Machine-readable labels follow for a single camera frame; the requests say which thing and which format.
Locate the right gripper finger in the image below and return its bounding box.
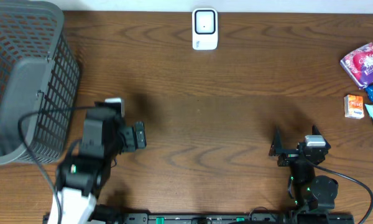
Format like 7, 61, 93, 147
269, 127, 282, 156
311, 125, 331, 150

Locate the orange tissue packet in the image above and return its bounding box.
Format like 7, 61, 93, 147
344, 95, 364, 119

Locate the purple snack packet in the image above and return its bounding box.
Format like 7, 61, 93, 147
340, 42, 373, 89

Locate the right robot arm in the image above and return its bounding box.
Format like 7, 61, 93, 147
269, 126, 338, 223

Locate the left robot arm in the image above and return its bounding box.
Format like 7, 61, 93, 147
47, 98, 147, 223

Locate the grey plastic mesh basket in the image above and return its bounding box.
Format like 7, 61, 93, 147
0, 1, 80, 165

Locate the right black cable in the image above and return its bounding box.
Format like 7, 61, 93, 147
301, 158, 373, 224

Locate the black cable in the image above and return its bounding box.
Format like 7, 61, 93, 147
17, 105, 97, 224
301, 158, 373, 224

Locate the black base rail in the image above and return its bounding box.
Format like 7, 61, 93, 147
42, 212, 355, 224

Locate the left black cable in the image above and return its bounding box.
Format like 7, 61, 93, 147
17, 105, 97, 224

